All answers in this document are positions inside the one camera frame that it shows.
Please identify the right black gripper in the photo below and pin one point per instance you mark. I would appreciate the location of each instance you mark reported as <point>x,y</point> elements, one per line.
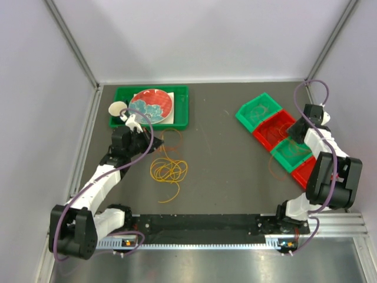
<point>292,134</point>

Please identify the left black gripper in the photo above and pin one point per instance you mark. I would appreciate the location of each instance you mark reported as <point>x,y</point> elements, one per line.
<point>146,135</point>

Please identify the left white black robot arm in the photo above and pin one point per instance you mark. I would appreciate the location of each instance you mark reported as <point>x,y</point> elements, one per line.
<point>76,228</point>

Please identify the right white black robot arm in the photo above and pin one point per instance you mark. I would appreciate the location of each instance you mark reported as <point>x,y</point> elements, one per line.
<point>334,179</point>

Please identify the red bin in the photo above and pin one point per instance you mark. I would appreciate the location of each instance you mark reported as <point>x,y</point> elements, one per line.
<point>272,131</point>
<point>302,173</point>

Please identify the cream paper cup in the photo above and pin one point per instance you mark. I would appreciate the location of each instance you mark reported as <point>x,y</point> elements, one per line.
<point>116,107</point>

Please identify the red bin near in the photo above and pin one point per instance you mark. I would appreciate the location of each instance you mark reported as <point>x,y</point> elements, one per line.
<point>302,173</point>

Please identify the green bin far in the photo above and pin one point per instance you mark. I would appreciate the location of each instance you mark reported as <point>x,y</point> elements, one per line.
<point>257,110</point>

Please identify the red blue floral plate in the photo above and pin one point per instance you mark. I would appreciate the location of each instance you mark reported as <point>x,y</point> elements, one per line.
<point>150,106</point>

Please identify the green plastic tray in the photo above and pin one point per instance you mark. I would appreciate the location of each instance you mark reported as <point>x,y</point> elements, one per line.
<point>166,106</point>

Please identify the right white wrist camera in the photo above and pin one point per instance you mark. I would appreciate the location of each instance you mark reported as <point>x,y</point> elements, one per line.
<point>325,115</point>

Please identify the aluminium frame rail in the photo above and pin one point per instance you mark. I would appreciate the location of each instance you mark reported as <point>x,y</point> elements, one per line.
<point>333,225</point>

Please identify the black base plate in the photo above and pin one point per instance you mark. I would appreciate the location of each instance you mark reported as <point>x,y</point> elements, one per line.
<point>207,229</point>

